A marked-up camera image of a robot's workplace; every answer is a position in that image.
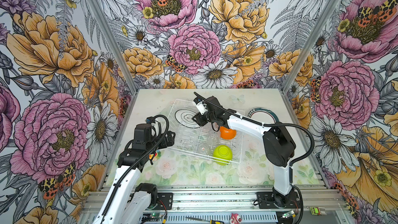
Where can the aluminium frame rail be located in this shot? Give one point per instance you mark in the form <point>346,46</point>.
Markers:
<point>237,198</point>

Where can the red white small object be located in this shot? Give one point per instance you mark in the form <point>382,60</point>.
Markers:
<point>235,218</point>

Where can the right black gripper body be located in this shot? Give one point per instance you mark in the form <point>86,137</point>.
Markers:
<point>211,115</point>

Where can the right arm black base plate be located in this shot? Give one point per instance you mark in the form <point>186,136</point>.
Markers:
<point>268,200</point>

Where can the small green display module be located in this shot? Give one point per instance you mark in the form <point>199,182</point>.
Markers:
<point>318,211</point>

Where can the blue rimmed white plate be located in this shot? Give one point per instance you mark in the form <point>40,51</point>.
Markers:
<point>262,115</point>

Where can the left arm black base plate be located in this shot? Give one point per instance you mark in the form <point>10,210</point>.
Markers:
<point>164,202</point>

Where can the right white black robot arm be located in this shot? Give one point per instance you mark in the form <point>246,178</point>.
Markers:
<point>278,144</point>

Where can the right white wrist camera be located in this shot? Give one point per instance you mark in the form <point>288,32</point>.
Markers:
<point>200,105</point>

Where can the green circuit board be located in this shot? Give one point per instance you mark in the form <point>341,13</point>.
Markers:
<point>152,217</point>

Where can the yellow handled screwdriver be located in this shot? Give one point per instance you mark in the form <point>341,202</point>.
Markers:
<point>210,221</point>

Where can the lime green plastic bowl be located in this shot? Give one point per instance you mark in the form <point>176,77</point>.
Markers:
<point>223,155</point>

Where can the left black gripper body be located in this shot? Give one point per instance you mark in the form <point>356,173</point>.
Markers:
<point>156,143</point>

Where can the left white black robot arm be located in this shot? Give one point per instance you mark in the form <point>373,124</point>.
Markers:
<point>125,203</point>

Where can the orange plastic bowl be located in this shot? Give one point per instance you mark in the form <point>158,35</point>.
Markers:
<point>227,134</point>

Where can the colourful smiling flower toy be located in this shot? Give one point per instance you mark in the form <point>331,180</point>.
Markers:
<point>155,156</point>

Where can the green rimmed white plate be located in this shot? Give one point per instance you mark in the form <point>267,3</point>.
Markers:
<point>185,118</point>

